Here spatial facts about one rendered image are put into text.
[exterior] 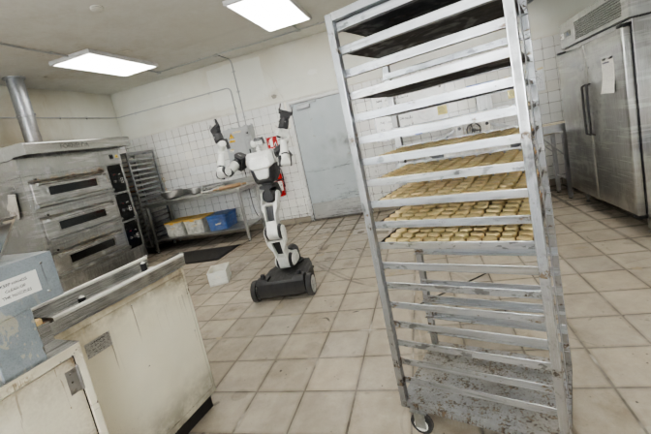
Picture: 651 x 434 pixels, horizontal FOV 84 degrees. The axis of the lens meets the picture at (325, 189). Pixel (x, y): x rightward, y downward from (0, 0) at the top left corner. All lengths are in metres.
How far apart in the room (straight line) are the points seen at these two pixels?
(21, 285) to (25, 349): 0.20
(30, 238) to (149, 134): 3.01
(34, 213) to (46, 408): 3.99
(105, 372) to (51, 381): 0.36
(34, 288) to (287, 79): 5.29
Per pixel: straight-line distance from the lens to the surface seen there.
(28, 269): 1.55
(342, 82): 1.49
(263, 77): 6.48
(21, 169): 5.49
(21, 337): 1.56
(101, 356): 1.94
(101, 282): 2.26
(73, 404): 1.70
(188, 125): 7.16
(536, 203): 1.33
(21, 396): 1.61
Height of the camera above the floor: 1.36
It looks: 8 degrees down
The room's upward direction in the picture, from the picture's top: 12 degrees counter-clockwise
